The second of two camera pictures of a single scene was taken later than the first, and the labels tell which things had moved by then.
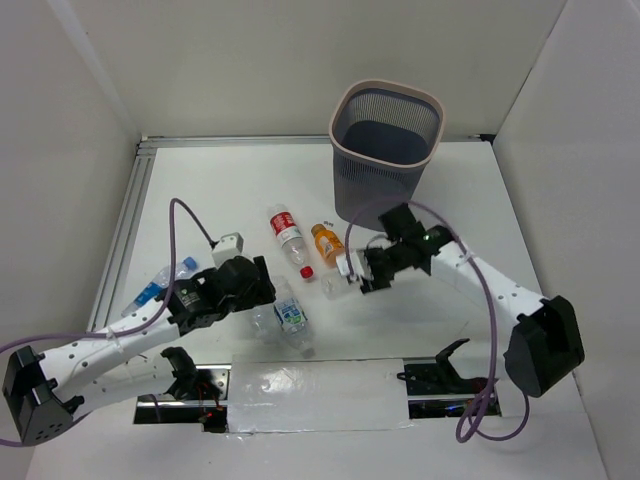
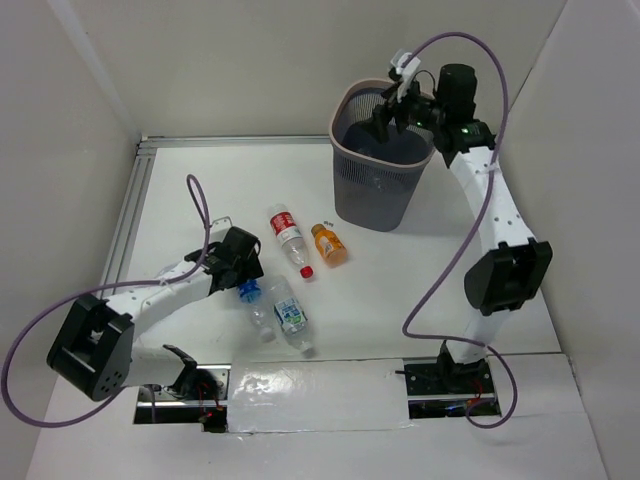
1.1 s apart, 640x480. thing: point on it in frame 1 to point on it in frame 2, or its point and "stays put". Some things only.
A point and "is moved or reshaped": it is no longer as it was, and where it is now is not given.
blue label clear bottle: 160,283 is moved or reshaped
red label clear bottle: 289,237 stays put
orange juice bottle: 327,244 stays put
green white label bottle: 292,317 stays put
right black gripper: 373,281 to 380,120
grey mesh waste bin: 382,136 stays put
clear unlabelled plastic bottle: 329,286 to 380,186
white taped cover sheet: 306,393 stays put
